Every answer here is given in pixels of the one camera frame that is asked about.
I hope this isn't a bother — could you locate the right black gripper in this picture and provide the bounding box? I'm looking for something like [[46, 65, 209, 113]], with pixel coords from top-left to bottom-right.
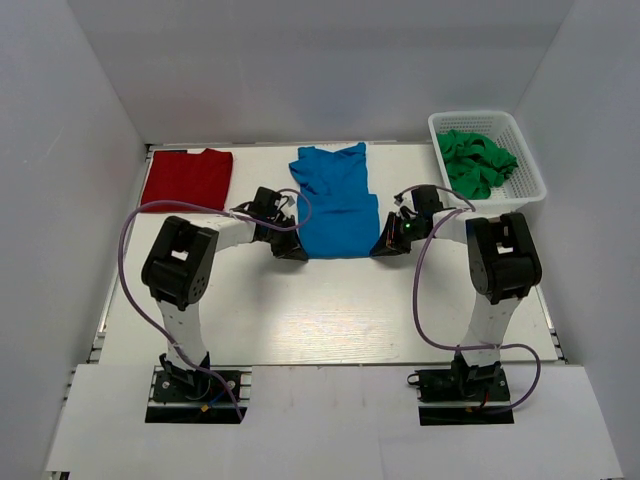
[[372, 211, 428, 256]]

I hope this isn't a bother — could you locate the blue t shirt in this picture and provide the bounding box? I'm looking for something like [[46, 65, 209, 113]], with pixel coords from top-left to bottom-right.
[[289, 142, 380, 259]]

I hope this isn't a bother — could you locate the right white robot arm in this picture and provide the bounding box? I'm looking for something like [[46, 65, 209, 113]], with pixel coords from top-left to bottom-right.
[[370, 184, 542, 399]]

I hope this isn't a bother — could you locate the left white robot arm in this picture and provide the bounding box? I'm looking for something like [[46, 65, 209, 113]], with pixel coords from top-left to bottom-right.
[[141, 187, 308, 399]]

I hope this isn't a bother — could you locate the folded red t shirt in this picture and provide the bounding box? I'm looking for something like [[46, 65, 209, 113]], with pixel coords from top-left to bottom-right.
[[140, 149, 234, 210]]

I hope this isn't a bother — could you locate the green t shirt in basket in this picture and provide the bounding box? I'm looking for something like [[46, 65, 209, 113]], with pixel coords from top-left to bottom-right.
[[436, 130, 518, 200]]

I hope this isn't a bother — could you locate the white plastic basket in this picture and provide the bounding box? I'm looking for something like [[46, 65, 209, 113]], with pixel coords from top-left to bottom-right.
[[428, 110, 546, 213]]

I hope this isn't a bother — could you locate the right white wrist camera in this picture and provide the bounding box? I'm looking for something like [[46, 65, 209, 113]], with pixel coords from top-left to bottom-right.
[[394, 193, 415, 214]]

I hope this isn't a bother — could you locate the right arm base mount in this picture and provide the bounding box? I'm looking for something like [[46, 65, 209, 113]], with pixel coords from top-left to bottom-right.
[[407, 369, 514, 426]]

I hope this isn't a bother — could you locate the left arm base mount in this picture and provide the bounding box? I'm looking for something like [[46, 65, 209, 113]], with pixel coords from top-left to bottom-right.
[[145, 355, 251, 425]]

